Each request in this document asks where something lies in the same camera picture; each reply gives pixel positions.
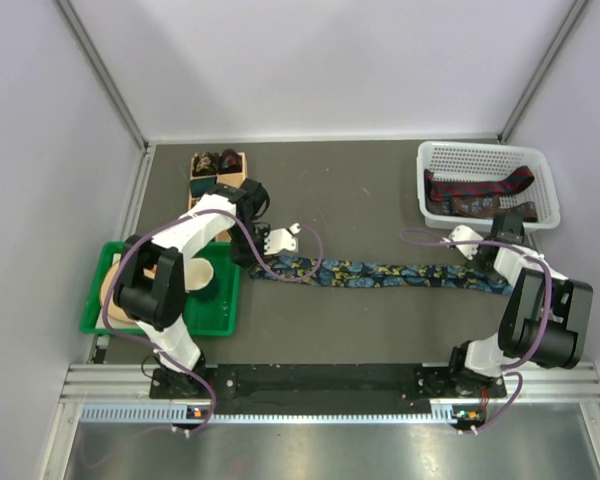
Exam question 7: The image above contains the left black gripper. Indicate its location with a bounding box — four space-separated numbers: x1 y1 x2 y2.
227 222 274 270

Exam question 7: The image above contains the blue floral tie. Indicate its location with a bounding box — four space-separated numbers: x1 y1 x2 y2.
248 255 513 296

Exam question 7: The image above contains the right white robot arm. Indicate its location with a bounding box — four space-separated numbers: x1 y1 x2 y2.
446 214 593 396

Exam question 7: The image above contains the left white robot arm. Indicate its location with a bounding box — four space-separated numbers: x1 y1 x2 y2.
102 179 270 397

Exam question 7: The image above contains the beige paper cup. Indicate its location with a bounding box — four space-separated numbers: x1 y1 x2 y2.
184 258 214 292

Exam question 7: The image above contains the brown patterned tie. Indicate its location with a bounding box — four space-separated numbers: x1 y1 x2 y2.
425 196 539 223

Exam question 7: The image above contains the green plastic tray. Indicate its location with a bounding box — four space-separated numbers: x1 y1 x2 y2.
79 241 241 337

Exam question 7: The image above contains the dark green rolled tie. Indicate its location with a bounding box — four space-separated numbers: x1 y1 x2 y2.
190 177 217 198

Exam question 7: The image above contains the red striped tie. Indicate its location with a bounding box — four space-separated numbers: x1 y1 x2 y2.
424 166 535 202

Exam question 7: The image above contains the wooden compartment box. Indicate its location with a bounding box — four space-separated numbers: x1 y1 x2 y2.
185 149 253 244

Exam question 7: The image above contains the dark red rolled tie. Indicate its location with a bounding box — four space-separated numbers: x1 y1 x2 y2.
218 149 243 175

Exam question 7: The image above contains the beige patterned rolled tie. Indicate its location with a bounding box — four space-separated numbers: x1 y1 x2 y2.
191 151 219 177

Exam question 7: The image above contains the white plastic basket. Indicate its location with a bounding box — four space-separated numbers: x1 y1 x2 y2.
416 141 561 233

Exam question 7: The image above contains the round wooden embroidered plate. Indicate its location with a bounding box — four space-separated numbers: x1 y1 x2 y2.
99 253 137 329

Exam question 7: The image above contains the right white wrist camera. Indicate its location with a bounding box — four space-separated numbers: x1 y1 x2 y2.
444 225 484 260

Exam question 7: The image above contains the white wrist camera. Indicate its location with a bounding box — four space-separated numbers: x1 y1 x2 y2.
264 223 301 256
444 225 484 260

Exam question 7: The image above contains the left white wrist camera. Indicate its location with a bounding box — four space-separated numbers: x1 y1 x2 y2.
264 223 301 256

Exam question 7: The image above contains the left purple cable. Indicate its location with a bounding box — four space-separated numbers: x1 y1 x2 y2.
101 223 324 439

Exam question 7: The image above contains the purple cable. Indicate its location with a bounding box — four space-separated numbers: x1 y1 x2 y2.
101 223 324 439
400 227 561 434

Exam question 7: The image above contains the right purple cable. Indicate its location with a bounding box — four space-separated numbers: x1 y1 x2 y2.
400 227 561 434

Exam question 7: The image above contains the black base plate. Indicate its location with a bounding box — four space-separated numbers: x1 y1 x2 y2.
148 362 507 403

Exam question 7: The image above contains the grey slotted cable duct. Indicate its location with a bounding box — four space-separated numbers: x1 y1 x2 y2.
79 402 459 425

